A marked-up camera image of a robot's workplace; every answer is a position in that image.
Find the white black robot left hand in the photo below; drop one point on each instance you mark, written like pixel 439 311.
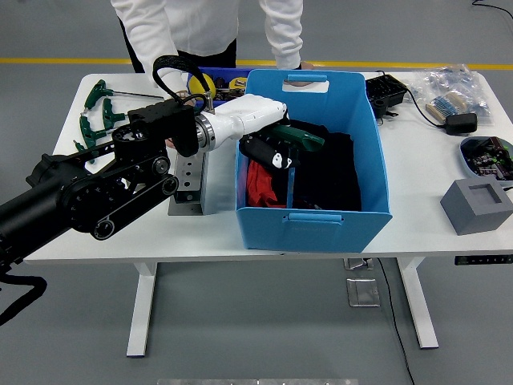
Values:
pixel 248 114

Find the person's left hand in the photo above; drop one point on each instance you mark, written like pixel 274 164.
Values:
pixel 308 66

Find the person's right hand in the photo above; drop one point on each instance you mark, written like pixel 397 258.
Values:
pixel 171 142

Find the grey metal tool rack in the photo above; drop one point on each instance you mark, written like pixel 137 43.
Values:
pixel 190 180

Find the large blue folding box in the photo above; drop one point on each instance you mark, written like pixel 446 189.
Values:
pixel 312 236

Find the person's left forearm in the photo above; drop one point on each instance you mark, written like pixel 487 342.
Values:
pixel 284 48

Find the person's right forearm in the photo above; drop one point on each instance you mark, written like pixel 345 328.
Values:
pixel 172 80

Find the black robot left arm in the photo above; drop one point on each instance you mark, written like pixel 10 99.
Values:
pixel 48 200

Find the dark small parts pile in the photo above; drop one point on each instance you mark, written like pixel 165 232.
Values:
pixel 228 94

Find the yellow tape measure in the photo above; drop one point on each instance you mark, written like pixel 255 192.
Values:
pixel 238 83

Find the small blue plastic bin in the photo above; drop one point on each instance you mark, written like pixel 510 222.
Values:
pixel 228 71

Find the yellow lemon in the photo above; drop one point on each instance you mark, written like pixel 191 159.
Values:
pixel 196 88

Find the red cloth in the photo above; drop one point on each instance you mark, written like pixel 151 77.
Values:
pixel 258 184

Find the black charger tray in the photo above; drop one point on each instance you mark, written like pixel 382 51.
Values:
pixel 386 90

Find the person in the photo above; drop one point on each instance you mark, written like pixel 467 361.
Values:
pixel 208 24

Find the black cloth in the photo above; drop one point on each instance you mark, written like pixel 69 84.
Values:
pixel 332 180

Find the beige resistor strip bundle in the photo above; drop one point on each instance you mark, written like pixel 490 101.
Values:
pixel 445 106

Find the clear plastic parts bag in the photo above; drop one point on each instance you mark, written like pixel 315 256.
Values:
pixel 453 80

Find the black power adapter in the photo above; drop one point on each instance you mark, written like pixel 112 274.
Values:
pixel 461 124

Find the white table leg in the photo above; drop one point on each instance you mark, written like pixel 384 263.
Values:
pixel 142 313
pixel 421 313

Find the pale blue oval tray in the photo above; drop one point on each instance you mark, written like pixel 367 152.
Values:
pixel 464 162

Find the small metal floor plate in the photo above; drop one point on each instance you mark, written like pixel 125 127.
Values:
pixel 358 264

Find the electronic parts pile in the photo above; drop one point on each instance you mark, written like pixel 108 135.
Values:
pixel 489 160

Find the grey foam block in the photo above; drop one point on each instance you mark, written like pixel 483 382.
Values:
pixel 461 208

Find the square metal floor plate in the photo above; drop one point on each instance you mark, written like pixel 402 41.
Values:
pixel 362 293

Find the black table control panel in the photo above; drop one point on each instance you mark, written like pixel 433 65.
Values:
pixel 481 260

